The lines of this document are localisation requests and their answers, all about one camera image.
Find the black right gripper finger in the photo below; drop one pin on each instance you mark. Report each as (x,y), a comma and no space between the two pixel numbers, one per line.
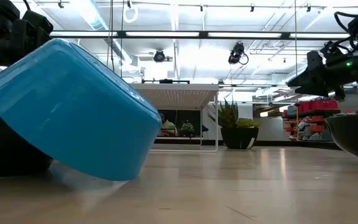
(314,73)
(315,92)

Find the pink patterned ceramic bowl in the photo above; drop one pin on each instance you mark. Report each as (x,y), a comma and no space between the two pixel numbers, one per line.
(356,137)

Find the blue plastic bowl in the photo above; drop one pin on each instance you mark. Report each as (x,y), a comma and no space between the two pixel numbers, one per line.
(73,118)

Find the red storage rack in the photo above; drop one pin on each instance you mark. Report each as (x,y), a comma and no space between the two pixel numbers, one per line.
(319,105)

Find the succulent plant in black pot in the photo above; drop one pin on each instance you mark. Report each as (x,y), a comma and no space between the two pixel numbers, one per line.
(239,137)

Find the small background potted plant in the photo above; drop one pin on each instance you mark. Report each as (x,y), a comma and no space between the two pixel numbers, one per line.
(187,127)

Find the white perforated metal shelf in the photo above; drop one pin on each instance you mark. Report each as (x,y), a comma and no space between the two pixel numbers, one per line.
(179,93)

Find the beige background object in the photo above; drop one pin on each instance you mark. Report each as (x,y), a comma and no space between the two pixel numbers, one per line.
(168,128)

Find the black aluminium table frame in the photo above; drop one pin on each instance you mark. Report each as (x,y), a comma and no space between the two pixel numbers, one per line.
(291,143)

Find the black rig camera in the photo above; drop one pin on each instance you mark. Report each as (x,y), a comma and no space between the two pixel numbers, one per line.
(236,53)

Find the black light bar frame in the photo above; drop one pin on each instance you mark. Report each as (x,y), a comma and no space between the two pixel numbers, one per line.
(202,35)

